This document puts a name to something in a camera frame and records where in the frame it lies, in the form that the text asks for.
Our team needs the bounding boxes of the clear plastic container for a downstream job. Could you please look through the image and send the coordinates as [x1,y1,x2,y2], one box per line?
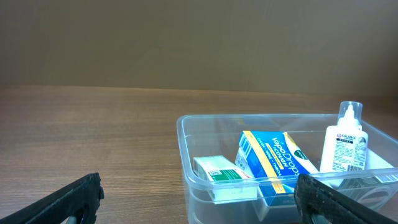
[177,114,397,223]

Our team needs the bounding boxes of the small dark green box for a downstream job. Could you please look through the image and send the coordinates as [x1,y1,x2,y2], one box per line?
[338,174,397,211]

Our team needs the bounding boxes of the blue yellow VapoDrops box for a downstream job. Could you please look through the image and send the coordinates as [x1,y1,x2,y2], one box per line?
[238,131,318,206]

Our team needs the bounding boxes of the white green medicine box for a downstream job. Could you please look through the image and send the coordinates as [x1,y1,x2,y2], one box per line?
[193,155,257,204]

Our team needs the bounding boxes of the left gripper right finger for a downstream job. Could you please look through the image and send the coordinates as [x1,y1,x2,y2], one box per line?
[294,174,397,224]

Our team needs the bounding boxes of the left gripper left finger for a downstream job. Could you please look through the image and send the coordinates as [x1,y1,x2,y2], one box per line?
[1,172,104,224]

